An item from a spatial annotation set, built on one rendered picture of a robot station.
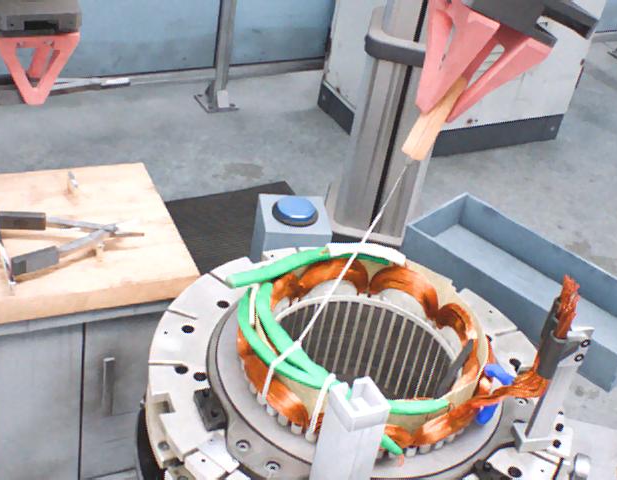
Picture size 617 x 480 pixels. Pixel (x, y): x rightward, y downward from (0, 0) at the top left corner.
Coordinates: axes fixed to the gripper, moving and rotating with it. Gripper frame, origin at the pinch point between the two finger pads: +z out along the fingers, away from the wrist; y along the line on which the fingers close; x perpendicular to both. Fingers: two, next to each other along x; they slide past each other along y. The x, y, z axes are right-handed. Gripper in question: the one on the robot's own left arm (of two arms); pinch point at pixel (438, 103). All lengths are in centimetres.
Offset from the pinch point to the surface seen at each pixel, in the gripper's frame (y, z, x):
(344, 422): -1.0, 17.6, -11.4
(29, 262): -16.4, 29.4, 16.2
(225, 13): 59, 59, 248
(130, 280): -7.8, 28.9, 16.9
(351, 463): 1.1, 20.5, -11.5
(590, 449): 55, 36, 21
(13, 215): -18.0, 28.9, 22.2
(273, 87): 92, 82, 267
